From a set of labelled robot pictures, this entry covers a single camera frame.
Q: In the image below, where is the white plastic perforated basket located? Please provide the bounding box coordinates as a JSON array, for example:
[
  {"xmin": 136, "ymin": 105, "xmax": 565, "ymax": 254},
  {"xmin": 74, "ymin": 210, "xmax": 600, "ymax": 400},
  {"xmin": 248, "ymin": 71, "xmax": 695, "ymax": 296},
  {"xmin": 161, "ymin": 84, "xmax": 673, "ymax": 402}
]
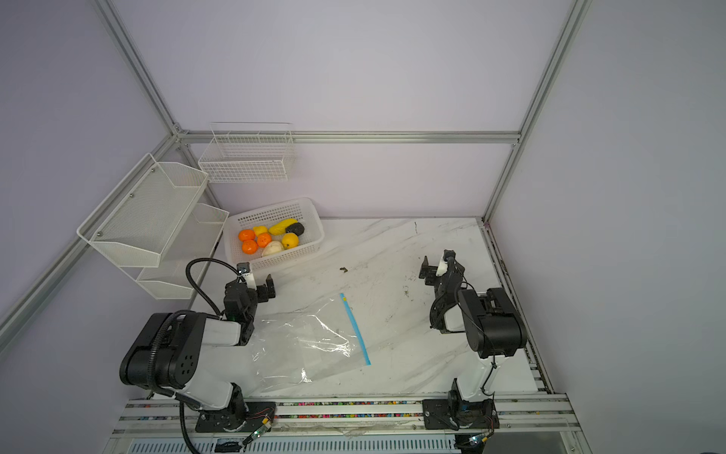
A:
[{"xmin": 223, "ymin": 198, "xmax": 324, "ymax": 271}]

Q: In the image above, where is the round yellow fruit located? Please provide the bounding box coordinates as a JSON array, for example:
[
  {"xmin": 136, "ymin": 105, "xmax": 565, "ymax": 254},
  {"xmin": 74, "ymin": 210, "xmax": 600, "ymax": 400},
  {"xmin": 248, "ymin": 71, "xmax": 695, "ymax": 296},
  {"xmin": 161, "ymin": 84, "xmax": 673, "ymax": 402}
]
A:
[{"xmin": 281, "ymin": 233, "xmax": 300, "ymax": 250}]

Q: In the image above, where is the clear zip top bag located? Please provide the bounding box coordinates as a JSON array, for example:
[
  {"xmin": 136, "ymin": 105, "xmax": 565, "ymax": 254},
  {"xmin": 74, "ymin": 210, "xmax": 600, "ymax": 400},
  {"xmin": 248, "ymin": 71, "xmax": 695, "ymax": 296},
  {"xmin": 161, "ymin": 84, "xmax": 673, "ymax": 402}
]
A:
[{"xmin": 248, "ymin": 293, "xmax": 372, "ymax": 391}]

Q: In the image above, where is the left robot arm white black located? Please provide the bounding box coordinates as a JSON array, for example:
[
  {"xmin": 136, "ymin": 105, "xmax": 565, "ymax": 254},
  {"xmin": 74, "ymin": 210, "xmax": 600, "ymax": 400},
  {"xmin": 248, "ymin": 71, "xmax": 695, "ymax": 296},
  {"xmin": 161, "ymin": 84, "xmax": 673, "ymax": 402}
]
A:
[{"xmin": 119, "ymin": 258, "xmax": 276, "ymax": 432}]

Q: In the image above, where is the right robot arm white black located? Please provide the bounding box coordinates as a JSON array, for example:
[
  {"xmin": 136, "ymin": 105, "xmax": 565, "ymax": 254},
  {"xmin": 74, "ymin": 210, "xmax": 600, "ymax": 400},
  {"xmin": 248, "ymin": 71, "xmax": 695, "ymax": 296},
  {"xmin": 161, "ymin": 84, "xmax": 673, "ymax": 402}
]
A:
[{"xmin": 419, "ymin": 250, "xmax": 529, "ymax": 431}]

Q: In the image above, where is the orange tangerine front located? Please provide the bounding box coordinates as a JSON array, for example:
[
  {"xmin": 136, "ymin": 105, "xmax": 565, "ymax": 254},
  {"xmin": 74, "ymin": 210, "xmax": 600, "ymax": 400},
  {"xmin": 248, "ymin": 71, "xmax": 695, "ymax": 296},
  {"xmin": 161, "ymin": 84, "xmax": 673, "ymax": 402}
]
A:
[{"xmin": 241, "ymin": 239, "xmax": 259, "ymax": 255}]

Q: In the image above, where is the orange tangerine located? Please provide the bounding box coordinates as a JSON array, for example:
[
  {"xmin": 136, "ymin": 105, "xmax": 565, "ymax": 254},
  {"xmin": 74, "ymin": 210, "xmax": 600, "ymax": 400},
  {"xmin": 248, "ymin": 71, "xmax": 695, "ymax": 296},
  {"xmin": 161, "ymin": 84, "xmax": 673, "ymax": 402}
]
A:
[
  {"xmin": 237, "ymin": 229, "xmax": 256, "ymax": 242},
  {"xmin": 255, "ymin": 232, "xmax": 272, "ymax": 249},
  {"xmin": 241, "ymin": 239, "xmax": 259, "ymax": 255}
]

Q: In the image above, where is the orange tangerine back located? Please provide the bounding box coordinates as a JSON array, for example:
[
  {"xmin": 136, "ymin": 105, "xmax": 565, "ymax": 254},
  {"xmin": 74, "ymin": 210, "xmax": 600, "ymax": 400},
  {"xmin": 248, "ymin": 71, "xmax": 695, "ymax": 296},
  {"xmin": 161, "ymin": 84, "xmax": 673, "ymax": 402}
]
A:
[{"xmin": 237, "ymin": 229, "xmax": 256, "ymax": 242}]

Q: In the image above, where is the orange tangerine middle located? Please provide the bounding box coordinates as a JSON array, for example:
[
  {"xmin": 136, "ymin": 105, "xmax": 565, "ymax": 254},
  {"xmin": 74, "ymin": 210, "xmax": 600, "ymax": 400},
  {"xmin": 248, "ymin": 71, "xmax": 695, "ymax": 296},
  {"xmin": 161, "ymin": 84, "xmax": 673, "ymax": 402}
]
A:
[{"xmin": 255, "ymin": 232, "xmax": 272, "ymax": 249}]

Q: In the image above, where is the white garlic bulb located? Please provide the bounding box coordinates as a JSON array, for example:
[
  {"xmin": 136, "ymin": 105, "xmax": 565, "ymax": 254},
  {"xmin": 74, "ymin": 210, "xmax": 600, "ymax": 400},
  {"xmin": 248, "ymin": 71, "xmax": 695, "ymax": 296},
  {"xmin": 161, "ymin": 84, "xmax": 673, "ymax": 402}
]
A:
[{"xmin": 262, "ymin": 240, "xmax": 285, "ymax": 257}]

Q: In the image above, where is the lower white mesh shelf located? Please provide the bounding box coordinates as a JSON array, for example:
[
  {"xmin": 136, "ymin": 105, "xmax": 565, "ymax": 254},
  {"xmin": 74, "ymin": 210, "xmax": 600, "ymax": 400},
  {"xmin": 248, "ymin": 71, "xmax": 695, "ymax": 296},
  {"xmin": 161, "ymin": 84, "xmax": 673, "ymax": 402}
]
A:
[{"xmin": 135, "ymin": 204, "xmax": 229, "ymax": 300}]

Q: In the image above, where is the white mesh shelf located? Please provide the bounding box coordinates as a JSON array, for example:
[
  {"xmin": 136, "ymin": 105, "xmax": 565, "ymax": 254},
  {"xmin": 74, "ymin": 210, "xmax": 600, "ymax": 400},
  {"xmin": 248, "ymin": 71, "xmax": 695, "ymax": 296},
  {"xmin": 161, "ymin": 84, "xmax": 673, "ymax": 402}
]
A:
[
  {"xmin": 77, "ymin": 154, "xmax": 209, "ymax": 268},
  {"xmin": 135, "ymin": 204, "xmax": 229, "ymax": 300}
]

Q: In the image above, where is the black avocado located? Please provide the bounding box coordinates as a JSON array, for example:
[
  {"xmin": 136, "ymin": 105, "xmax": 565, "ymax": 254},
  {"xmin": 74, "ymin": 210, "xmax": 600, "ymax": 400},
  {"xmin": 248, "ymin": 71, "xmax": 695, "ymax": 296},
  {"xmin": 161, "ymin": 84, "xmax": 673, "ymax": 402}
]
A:
[{"xmin": 285, "ymin": 222, "xmax": 306, "ymax": 236}]

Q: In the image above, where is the upper white mesh shelf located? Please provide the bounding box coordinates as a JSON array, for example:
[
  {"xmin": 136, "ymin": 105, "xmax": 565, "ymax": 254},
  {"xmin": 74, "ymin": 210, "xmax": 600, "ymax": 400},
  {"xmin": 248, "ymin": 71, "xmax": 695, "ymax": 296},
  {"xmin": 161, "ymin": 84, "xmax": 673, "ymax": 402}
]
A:
[{"xmin": 77, "ymin": 154, "xmax": 209, "ymax": 268}]

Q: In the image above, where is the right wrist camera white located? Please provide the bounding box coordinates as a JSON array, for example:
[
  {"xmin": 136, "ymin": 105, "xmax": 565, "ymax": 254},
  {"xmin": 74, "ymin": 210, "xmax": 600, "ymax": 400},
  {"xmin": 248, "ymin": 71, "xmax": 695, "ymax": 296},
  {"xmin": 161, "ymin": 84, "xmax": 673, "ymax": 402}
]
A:
[{"xmin": 436, "ymin": 260, "xmax": 448, "ymax": 277}]

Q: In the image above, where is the white wire wall basket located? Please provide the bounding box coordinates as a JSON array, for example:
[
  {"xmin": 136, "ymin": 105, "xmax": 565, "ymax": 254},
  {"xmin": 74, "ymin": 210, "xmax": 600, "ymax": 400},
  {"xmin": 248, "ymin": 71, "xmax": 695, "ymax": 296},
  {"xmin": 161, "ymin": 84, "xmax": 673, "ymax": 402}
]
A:
[{"xmin": 199, "ymin": 122, "xmax": 297, "ymax": 183}]

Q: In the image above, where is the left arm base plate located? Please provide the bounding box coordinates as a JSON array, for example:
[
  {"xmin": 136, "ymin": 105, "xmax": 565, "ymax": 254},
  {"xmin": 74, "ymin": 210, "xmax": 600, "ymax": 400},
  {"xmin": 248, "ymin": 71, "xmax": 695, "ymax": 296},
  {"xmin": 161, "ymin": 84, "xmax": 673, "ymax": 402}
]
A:
[{"xmin": 195, "ymin": 401, "xmax": 277, "ymax": 433}]

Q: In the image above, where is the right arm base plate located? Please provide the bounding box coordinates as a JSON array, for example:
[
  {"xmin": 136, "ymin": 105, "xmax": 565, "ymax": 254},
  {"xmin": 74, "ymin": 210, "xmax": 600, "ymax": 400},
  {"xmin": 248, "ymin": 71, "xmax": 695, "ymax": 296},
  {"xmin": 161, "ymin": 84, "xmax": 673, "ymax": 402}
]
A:
[{"xmin": 422, "ymin": 399, "xmax": 500, "ymax": 431}]

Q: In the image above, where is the aluminium front rail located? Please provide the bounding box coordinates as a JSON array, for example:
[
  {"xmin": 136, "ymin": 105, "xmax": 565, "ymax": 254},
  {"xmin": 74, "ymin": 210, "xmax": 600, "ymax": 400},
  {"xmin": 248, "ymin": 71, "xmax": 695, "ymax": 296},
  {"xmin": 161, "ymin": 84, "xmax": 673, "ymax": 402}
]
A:
[{"xmin": 111, "ymin": 395, "xmax": 582, "ymax": 438}]

